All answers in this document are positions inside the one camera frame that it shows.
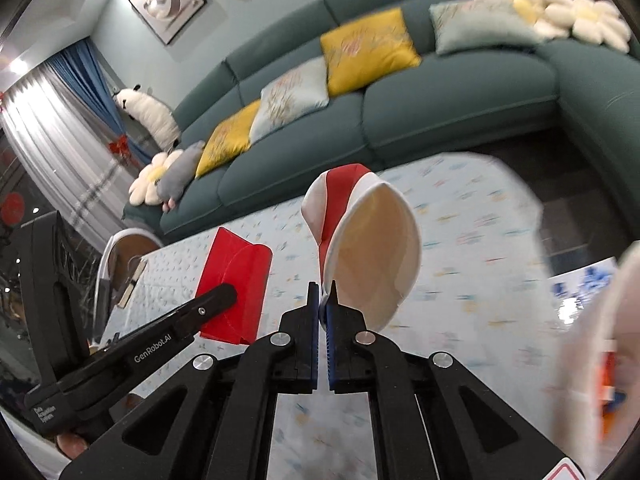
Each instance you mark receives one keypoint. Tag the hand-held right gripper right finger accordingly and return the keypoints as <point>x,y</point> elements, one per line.
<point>332,350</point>

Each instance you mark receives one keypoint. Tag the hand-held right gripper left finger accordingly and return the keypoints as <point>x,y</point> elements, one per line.
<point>314,345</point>

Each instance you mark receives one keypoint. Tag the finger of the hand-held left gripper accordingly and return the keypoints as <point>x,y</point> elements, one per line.
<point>210,302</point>

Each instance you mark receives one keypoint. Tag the red paper box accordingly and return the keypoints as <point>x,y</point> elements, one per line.
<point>230,280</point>

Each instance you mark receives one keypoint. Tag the red and white paper cup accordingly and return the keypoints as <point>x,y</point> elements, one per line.
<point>370,240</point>

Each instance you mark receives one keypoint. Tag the white plastic bag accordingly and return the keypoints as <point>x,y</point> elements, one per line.
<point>590,345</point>

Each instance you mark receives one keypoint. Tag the person's left hand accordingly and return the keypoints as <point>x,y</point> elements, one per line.
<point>72,446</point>

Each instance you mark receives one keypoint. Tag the white and wood chair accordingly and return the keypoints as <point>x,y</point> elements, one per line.
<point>127,250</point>

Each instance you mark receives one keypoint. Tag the grey plush toy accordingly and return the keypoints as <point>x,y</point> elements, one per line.
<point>177,175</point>

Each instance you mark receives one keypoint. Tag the yellow embroidered cushion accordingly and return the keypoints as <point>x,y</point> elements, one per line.
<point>367,52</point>
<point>227,137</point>

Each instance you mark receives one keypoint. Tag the grey sheer curtain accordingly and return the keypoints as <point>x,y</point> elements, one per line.
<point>55,140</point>

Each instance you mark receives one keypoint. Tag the floral light blue tablecloth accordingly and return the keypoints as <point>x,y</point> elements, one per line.
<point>450,220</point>

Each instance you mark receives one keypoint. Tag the red curtain tie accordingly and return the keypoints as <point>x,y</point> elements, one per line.
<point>119,144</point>

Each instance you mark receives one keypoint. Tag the white sheep plush toy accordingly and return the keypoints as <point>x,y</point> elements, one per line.
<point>147,112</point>

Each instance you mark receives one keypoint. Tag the pale blue embroidered cushion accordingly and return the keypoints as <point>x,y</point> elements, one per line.
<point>475,27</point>
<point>290,97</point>

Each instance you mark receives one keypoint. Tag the blue curtain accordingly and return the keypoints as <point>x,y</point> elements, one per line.
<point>95,90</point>

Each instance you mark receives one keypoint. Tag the dark green sofa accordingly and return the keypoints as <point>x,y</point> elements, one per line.
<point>450,95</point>

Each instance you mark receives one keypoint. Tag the framed orange wall picture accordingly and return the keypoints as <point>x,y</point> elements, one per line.
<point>167,2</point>

